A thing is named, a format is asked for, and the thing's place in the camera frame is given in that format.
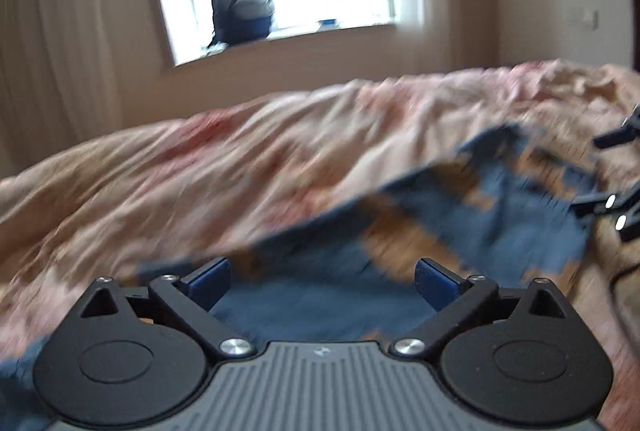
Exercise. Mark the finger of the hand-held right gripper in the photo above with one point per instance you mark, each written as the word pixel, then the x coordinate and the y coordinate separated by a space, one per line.
pixel 607 207
pixel 616 138

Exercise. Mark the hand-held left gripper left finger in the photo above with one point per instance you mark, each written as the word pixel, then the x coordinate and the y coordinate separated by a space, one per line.
pixel 211 283

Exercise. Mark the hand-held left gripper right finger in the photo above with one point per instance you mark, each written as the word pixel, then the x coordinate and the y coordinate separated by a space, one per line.
pixel 433 283

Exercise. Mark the blue patterned pants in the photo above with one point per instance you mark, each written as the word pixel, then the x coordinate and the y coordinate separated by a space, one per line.
pixel 500 221

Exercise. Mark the floral bed cover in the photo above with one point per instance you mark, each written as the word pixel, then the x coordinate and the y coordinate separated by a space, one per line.
pixel 250 171

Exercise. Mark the dark blue grey backpack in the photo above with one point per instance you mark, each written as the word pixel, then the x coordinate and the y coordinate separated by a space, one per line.
pixel 240 11

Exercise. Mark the small blue box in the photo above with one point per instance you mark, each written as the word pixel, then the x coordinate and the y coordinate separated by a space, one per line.
pixel 328 24

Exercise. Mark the white wall switch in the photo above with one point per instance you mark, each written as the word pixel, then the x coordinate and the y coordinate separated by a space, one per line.
pixel 584 18

